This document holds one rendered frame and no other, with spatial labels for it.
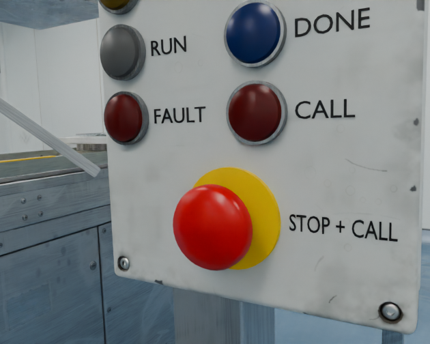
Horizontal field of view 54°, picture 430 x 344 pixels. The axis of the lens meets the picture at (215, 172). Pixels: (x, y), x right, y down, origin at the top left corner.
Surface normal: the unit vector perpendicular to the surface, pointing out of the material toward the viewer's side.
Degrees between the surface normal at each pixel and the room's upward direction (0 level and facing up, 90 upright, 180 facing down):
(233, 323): 90
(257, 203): 90
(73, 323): 90
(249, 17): 87
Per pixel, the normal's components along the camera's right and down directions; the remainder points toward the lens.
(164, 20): -0.49, 0.11
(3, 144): 0.85, 0.04
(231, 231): -0.08, 0.08
